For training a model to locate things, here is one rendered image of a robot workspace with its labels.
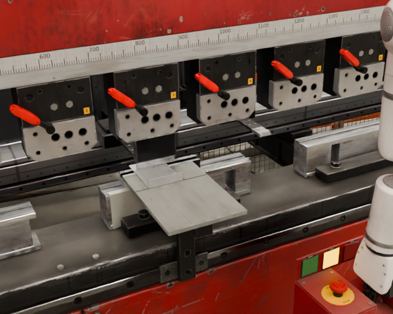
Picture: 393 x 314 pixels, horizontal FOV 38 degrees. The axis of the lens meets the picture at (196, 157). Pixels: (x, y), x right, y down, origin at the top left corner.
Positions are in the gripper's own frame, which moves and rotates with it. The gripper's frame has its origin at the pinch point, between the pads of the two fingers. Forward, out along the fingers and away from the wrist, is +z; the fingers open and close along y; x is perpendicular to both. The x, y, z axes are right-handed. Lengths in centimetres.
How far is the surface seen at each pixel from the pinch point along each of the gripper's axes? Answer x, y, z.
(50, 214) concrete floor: -31, -193, 91
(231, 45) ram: -17, -39, -51
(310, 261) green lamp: -11.3, -9.6, -7.6
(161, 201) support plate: -42, -25, -24
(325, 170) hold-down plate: 10.5, -32.6, -13.8
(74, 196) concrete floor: -14, -205, 92
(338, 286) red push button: -10.6, -0.6, -6.9
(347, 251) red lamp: -0.4, -9.5, -6.6
